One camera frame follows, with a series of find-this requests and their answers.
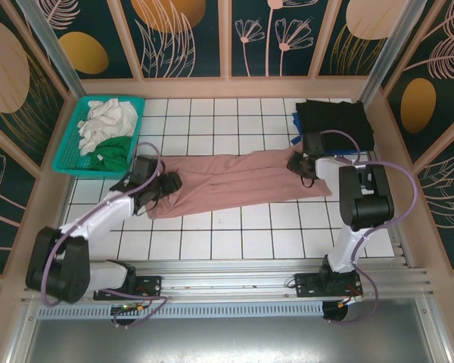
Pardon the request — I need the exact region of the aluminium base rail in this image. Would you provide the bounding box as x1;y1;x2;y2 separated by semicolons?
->
20;259;440;303

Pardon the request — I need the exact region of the single flower wall panel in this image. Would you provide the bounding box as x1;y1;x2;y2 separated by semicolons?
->
0;115;39;274

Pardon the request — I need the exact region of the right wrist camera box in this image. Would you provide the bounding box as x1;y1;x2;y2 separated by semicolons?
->
302;132;327;157

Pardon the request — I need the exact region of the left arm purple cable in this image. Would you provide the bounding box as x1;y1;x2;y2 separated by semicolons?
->
40;141;170;329

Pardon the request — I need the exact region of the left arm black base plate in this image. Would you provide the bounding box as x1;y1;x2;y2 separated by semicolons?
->
93;275;163;302

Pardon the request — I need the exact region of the black folded t-shirt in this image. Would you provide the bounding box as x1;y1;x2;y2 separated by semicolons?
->
295;98;376;152

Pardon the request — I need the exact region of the blue folded t-shirt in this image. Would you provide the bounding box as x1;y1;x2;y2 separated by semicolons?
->
290;111;370;157

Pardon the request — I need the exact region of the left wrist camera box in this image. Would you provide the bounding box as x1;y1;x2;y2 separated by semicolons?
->
131;155;160;185

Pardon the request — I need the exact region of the slotted grey cable duct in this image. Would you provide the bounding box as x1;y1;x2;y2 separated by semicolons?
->
36;301;325;319

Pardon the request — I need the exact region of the orange disc leaf wall panel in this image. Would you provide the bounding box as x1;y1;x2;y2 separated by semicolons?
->
119;0;222;79

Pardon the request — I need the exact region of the pink fern wall panel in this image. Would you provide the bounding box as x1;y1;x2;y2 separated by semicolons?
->
415;130;454;270

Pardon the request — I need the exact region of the white crumpled t-shirt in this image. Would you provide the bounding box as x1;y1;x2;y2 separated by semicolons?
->
77;98;139;157

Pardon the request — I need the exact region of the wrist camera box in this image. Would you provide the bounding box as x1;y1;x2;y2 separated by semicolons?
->
131;155;160;185
302;132;327;157

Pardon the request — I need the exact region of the large pale disc wall panel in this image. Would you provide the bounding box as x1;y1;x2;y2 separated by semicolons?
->
0;0;69;167

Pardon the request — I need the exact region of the pink t-shirt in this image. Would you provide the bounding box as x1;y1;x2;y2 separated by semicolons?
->
147;147;332;222

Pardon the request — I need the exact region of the aluminium corner post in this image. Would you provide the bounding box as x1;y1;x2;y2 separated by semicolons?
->
362;0;417;105
14;0;86;100

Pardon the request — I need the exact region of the small controller board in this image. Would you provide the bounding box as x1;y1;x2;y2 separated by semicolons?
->
110;302;145;317

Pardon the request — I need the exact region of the orange oval fern wall panel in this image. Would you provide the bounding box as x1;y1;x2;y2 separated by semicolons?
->
380;0;454;162

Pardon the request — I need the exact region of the teal plastic basket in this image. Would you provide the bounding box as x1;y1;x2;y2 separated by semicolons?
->
51;95;146;181

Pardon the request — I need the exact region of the green crumpled t-shirt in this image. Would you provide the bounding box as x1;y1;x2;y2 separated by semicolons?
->
89;135;135;173

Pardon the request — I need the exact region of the flower print wall panel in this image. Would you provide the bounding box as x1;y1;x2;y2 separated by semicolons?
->
230;0;322;78

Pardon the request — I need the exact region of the grey metal sheet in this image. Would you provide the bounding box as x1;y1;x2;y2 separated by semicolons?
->
24;316;436;363

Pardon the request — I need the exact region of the pale disc gold lines panel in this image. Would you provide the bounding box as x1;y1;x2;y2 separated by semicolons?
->
316;0;400;76

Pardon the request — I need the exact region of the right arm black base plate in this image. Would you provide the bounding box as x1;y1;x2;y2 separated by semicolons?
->
294;271;364;300

